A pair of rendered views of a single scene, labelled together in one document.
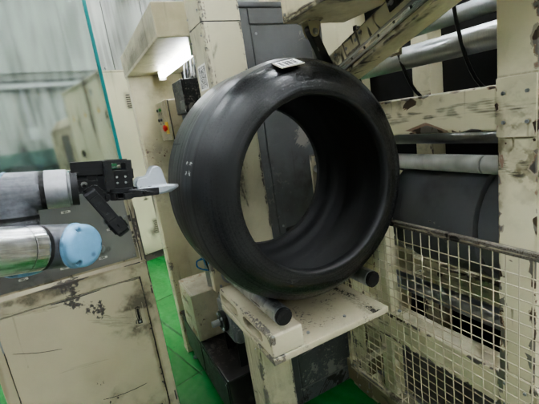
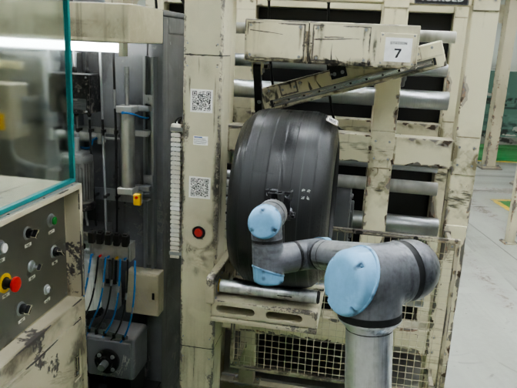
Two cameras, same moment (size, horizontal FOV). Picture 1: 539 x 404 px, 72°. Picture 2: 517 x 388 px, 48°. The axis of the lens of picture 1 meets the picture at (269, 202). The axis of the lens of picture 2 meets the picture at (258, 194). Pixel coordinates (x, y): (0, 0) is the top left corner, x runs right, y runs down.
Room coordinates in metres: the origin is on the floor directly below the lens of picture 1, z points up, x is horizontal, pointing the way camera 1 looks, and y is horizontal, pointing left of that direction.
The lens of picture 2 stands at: (-0.06, 1.55, 1.70)
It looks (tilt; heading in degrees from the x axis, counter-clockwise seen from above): 15 degrees down; 306
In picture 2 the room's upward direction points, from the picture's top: 3 degrees clockwise
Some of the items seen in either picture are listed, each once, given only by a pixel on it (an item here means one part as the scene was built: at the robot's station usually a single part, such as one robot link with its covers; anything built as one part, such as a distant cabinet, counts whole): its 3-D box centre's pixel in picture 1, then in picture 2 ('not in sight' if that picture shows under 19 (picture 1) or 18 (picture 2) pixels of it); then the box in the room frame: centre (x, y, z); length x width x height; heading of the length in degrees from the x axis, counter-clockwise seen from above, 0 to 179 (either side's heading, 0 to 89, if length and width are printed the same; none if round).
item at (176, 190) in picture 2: not in sight; (178, 191); (1.30, 0.15, 1.19); 0.05 x 0.04 x 0.48; 116
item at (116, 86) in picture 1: (126, 164); not in sight; (4.76, 1.73, 1.05); 1.61 x 0.73 x 2.10; 39
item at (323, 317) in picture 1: (299, 307); (271, 301); (1.02, -0.04, 0.80); 0.37 x 0.36 x 0.02; 116
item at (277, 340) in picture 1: (256, 312); (265, 308); (0.96, 0.08, 0.84); 0.36 x 0.09 x 0.06; 26
